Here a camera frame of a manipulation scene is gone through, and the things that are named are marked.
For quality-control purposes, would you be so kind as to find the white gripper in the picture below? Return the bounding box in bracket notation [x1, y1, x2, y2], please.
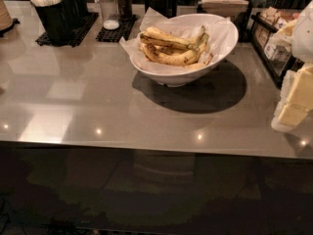
[278, 0, 313, 126]

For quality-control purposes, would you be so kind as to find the spotted yellow banana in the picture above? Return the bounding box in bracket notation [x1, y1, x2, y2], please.
[139, 26, 205, 50]
[141, 44, 199, 67]

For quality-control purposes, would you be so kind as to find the white paper bowl liner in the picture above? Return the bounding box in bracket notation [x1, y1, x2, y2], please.
[119, 9, 239, 86]

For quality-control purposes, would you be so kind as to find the small banana at rim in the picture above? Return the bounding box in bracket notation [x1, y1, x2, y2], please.
[187, 53, 213, 70]

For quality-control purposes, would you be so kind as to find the middle yellow banana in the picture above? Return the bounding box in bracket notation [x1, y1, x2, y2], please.
[156, 33, 208, 59]

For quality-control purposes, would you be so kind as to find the white ceramic bowl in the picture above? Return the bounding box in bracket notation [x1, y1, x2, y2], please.
[122, 14, 239, 87]

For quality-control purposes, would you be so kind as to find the brown napkin stack holder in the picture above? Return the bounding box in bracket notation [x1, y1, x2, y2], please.
[197, 0, 252, 42]

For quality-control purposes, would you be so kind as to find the glass pepper shaker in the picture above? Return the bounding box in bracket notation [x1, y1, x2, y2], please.
[116, 0, 133, 21]

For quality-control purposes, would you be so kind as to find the glass salt shaker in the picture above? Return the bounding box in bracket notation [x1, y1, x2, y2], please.
[99, 0, 119, 30]

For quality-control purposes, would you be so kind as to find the black rubber mat left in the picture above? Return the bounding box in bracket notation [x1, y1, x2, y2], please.
[34, 11, 100, 48]

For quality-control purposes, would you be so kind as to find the black cutlery holder back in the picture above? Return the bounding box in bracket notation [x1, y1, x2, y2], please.
[63, 0, 88, 28]

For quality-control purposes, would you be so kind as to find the black cutlery holder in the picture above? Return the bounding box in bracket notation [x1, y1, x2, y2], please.
[35, 1, 71, 45]
[63, 0, 88, 28]

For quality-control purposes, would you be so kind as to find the black cutlery holder front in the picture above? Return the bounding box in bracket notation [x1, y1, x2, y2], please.
[35, 1, 71, 45]

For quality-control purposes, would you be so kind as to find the stack of paper cups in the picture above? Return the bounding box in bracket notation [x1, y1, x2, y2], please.
[0, 0, 13, 30]

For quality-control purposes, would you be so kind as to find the black wire condiment rack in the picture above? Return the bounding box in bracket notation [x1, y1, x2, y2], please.
[250, 12, 303, 88]

